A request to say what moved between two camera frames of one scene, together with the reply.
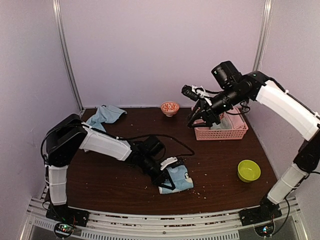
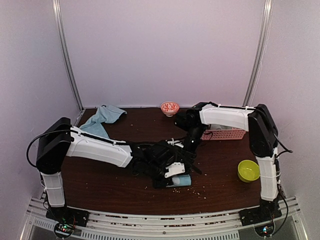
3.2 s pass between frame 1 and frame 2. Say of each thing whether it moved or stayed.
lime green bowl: stayed
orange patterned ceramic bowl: stayed
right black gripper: moved
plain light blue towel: stayed
